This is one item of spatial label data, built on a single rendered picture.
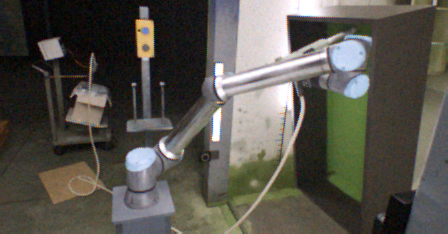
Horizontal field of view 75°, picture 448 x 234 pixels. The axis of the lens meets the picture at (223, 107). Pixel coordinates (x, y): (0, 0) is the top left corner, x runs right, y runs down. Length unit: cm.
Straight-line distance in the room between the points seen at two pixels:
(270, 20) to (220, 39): 42
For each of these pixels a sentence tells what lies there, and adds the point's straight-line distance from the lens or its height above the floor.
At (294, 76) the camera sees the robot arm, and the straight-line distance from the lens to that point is 105.
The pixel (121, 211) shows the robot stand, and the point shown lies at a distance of 166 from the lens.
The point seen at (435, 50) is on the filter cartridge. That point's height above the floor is 144.
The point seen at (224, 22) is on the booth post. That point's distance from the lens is 219.
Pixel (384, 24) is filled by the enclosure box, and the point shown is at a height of 161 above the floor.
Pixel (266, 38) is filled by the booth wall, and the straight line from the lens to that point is 233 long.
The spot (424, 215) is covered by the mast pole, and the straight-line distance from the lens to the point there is 38.
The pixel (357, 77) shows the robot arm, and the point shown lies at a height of 143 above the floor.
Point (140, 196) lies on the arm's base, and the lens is 163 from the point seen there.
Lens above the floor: 162
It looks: 18 degrees down
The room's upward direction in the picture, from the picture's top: 3 degrees clockwise
